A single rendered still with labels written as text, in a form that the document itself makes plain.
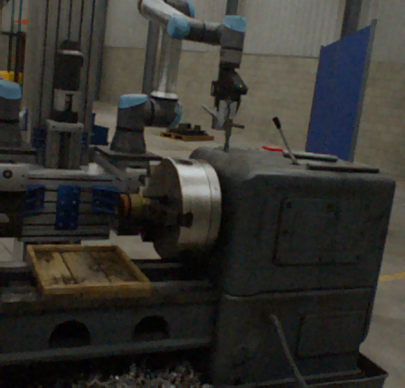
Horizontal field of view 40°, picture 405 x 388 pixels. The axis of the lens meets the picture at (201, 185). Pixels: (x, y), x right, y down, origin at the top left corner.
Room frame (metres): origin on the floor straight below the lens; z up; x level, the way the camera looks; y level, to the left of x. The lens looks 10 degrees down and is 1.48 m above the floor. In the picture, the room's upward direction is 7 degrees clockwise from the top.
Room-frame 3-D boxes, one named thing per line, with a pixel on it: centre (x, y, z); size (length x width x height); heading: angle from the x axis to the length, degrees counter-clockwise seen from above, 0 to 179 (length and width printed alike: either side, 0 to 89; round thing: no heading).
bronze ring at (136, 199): (1.67, 0.20, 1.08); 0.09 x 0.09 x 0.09; 25
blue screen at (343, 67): (8.37, -1.73, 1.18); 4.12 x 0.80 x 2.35; 177
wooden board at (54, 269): (1.62, 0.32, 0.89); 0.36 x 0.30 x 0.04; 25
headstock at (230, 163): (1.92, -0.29, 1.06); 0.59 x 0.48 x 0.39; 115
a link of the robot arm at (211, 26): (2.02, 0.02, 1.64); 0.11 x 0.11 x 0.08; 30
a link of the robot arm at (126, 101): (2.30, 0.31, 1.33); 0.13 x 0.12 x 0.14; 120
